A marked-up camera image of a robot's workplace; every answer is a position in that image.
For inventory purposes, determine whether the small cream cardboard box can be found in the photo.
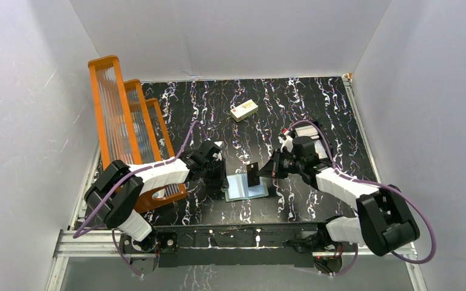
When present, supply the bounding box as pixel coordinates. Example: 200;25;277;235
230;99;258;122

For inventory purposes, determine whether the purple cable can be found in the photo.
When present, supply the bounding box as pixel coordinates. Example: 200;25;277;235
72;120;210;278
285;119;437;276

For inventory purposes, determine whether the orange acrylic file rack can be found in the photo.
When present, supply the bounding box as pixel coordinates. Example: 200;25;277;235
87;55;189;213

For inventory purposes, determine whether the silver credit card in tray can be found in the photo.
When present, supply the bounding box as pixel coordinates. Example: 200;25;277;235
295;125;319;139

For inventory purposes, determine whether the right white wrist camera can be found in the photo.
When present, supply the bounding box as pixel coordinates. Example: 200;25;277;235
278;134;293;152

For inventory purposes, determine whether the black VIP credit card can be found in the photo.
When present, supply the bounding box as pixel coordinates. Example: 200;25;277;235
246;162;260;187

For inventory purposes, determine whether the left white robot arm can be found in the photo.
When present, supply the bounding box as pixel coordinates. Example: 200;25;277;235
84;139;228;252

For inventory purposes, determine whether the mint green card holder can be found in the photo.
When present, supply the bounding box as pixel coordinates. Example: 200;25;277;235
223;173;269;202

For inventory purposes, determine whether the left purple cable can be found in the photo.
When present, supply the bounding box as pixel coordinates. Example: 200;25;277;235
72;120;210;278

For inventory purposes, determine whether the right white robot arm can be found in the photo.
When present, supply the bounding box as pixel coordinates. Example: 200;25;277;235
257;136;420;256

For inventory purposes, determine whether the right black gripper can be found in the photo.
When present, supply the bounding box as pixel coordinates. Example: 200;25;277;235
257;148;304;179

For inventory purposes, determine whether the black card tray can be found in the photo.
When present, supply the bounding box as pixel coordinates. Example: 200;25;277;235
290;120;333;161

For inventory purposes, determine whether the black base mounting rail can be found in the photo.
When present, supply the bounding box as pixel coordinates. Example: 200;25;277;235
118;222;354;273

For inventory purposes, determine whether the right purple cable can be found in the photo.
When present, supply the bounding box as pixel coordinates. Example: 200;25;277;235
285;119;437;276

